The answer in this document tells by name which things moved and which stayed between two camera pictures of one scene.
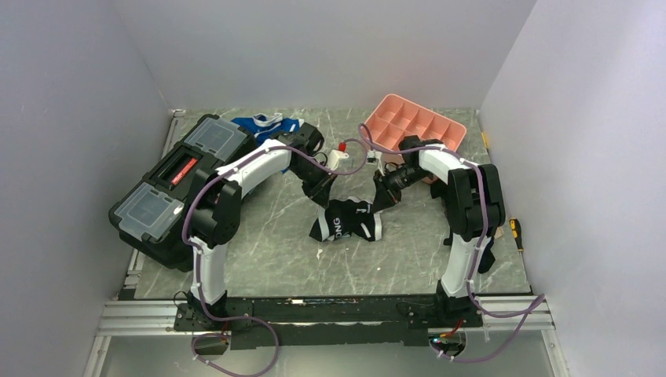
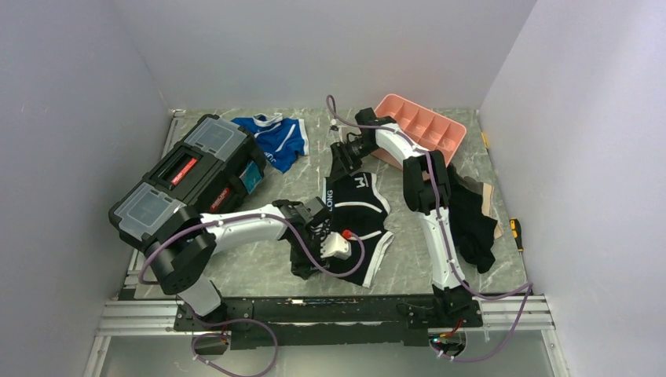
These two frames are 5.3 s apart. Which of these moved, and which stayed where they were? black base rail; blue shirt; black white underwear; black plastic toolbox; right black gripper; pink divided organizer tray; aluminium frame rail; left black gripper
Moved: right black gripper; left black gripper; black white underwear
Stayed: aluminium frame rail; blue shirt; pink divided organizer tray; black plastic toolbox; black base rail
